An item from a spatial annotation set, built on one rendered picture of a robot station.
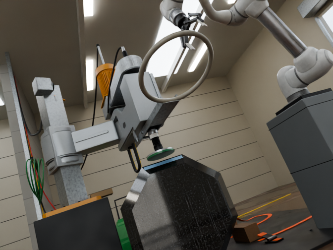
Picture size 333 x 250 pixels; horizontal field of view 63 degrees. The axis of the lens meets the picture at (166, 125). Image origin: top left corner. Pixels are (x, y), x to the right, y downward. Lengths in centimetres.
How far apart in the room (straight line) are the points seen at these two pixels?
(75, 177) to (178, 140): 555
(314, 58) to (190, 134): 643
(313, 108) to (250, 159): 694
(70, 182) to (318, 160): 202
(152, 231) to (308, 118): 123
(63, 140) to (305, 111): 205
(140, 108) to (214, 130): 657
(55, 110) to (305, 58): 226
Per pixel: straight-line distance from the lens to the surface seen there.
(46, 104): 294
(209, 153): 818
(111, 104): 270
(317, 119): 187
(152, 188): 196
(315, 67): 202
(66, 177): 268
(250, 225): 241
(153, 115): 188
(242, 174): 847
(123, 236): 390
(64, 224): 245
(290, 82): 210
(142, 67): 148
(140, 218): 194
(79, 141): 274
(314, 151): 192
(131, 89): 212
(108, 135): 270
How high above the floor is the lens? 45
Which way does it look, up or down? 17 degrees up
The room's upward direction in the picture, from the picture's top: 21 degrees counter-clockwise
